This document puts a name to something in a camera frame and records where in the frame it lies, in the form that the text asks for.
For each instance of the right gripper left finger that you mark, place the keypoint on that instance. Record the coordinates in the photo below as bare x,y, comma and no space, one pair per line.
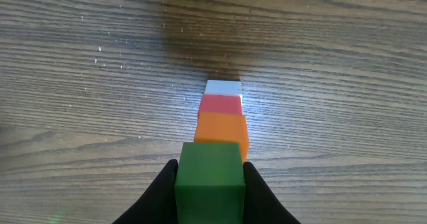
156,200

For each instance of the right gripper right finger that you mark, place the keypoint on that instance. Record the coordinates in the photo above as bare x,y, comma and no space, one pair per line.
263,204

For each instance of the green cube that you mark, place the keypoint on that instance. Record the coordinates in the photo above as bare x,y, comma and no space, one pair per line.
210,180

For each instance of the orange cube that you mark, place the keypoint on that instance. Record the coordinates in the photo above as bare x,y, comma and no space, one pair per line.
220,127

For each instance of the red cube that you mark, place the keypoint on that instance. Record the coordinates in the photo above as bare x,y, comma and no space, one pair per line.
220,104

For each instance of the white cube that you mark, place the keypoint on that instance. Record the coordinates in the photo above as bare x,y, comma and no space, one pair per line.
223,87

